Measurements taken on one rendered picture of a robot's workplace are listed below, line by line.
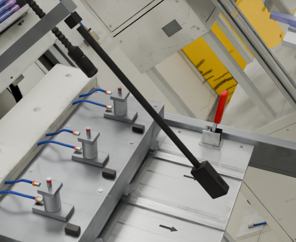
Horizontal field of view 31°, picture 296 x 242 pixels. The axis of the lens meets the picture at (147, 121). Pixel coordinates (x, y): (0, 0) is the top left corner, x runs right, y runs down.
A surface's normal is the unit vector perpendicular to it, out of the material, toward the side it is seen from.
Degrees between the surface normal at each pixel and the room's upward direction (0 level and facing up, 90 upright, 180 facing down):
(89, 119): 43
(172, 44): 90
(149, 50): 90
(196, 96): 90
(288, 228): 90
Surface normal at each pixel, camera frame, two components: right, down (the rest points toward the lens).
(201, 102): 0.69, -0.37
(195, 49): -0.36, 0.57
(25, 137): 0.00, -0.79
